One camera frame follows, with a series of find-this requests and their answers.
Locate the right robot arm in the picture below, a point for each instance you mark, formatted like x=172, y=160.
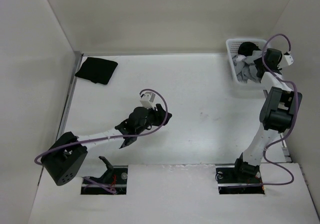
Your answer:
x=278, y=115

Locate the folded black tank top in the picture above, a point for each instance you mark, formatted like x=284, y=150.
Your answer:
x=97, y=70

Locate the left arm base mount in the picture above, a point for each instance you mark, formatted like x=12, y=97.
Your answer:
x=113, y=181

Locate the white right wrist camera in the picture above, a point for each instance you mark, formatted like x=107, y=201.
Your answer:
x=286, y=60

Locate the grey tank top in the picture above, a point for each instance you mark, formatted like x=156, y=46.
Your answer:
x=245, y=68

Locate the black tank top in basket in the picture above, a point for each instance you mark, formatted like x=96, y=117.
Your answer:
x=248, y=49

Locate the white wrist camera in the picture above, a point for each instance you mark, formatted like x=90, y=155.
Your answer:
x=147, y=100
x=286, y=60

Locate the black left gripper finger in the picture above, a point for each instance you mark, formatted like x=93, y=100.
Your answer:
x=128, y=140
x=162, y=116

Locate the white plastic laundry basket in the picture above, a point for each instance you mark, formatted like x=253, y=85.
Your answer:
x=232, y=46

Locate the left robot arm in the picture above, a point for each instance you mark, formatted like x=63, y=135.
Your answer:
x=65, y=158

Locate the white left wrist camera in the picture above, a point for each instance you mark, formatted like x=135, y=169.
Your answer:
x=147, y=100

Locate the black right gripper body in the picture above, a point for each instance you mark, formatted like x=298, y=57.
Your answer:
x=259, y=63

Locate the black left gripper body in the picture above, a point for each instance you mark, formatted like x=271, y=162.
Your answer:
x=149, y=121

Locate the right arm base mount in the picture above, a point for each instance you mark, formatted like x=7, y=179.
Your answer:
x=231, y=183

